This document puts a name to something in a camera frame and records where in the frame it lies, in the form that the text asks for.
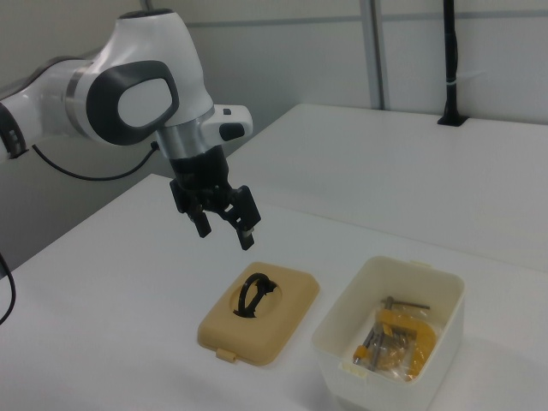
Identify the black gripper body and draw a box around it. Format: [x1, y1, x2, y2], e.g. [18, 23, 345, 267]
[169, 144, 235, 197]

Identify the black folding lid handle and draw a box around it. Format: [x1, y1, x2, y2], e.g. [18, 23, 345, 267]
[233, 271, 279, 320]

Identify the tan plastic case lid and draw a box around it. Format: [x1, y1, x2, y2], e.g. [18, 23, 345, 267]
[196, 260, 321, 367]

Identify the pale translucent plastic case box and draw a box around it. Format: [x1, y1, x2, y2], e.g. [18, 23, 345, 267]
[311, 255, 467, 389]

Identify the small yellow metal clamp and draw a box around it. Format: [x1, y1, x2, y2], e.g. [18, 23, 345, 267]
[353, 323, 412, 373]

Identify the large yellow C-clamp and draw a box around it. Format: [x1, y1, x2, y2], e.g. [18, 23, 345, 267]
[376, 295, 438, 382]

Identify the clear plastic bag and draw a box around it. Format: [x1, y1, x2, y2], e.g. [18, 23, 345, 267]
[354, 312, 434, 384]

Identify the black pole with clamp base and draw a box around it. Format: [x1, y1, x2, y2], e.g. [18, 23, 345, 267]
[436, 0, 468, 128]

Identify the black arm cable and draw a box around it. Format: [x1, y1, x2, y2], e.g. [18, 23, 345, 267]
[0, 140, 160, 326]

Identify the grey partition post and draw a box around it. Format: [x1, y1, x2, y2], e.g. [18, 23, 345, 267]
[358, 0, 389, 111]

